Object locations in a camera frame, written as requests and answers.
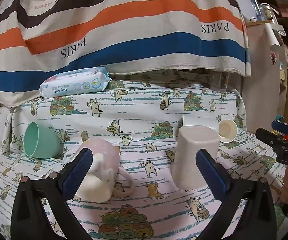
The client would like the beige square plastic cup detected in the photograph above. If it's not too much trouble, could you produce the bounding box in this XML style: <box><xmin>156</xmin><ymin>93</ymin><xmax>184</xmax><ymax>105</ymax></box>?
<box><xmin>171</xmin><ymin>126</ymin><xmax>221</xmax><ymax>190</ymax></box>

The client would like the cream paper cup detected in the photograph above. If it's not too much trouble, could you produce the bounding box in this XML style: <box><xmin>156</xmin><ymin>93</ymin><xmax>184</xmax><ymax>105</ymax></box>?
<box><xmin>219</xmin><ymin>120</ymin><xmax>238</xmax><ymax>144</ymax></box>

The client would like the white tall plastic cup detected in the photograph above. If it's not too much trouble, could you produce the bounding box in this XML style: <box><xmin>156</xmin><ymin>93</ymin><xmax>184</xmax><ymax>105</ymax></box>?
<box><xmin>182</xmin><ymin>115</ymin><xmax>219</xmax><ymax>133</ymax></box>

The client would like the green plastic cup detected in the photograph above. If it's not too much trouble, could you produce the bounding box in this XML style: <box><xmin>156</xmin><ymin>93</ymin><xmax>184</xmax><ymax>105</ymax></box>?
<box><xmin>23</xmin><ymin>122</ymin><xmax>60</xmax><ymax>159</ymax></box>

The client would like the white paper cup stack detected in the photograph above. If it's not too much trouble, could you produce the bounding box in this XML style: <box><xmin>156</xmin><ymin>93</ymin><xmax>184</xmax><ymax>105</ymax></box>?
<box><xmin>264</xmin><ymin>23</ymin><xmax>280</xmax><ymax>53</ymax></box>

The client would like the wooden cabinet panel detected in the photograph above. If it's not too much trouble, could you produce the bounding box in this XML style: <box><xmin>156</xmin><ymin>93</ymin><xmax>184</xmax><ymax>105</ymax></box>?
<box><xmin>242</xmin><ymin>21</ymin><xmax>288</xmax><ymax>133</ymax></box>

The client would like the pink white ceramic mug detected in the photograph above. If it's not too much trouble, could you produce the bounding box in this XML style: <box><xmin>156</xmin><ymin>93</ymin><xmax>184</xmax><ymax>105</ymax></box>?
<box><xmin>76</xmin><ymin>137</ymin><xmax>134</xmax><ymax>203</ymax></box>

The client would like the cat print bed sheet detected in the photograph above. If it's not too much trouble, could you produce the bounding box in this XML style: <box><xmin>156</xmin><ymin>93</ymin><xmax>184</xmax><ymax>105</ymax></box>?
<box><xmin>0</xmin><ymin>73</ymin><xmax>285</xmax><ymax>239</ymax></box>

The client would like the baby wipes pack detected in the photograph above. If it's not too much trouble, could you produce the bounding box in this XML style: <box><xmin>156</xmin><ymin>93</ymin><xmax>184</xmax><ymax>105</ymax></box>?
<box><xmin>39</xmin><ymin>67</ymin><xmax>111</xmax><ymax>99</ymax></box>

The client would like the striped Paris fabric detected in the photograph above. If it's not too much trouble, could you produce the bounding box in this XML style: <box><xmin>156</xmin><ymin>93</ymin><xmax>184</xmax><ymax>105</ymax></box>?
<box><xmin>0</xmin><ymin>0</ymin><xmax>250</xmax><ymax>107</ymax></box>

